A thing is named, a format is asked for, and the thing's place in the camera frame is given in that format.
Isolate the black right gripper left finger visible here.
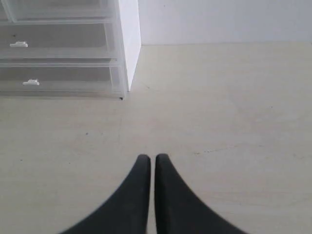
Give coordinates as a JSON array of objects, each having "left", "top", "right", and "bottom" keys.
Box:
[{"left": 63, "top": 155, "right": 151, "bottom": 234}]

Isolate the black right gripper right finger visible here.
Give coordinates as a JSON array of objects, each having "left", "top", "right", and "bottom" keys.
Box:
[{"left": 155, "top": 154, "right": 244, "bottom": 234}]

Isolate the wide bottom drawer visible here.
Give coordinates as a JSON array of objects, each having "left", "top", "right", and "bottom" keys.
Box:
[{"left": 0, "top": 59, "right": 128, "bottom": 96}]

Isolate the wide drawer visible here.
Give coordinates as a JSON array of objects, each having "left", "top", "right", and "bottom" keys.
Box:
[
  {"left": 0, "top": 59, "right": 128, "bottom": 96},
  {"left": 0, "top": 23, "right": 118, "bottom": 59}
]

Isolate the translucent plastic drawer cabinet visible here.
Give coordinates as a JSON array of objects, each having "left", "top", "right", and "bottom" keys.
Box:
[{"left": 0, "top": 0, "right": 142, "bottom": 99}]

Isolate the wide middle drawer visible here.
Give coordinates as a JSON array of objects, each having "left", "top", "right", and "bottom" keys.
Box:
[{"left": 0, "top": 23, "right": 118, "bottom": 59}]

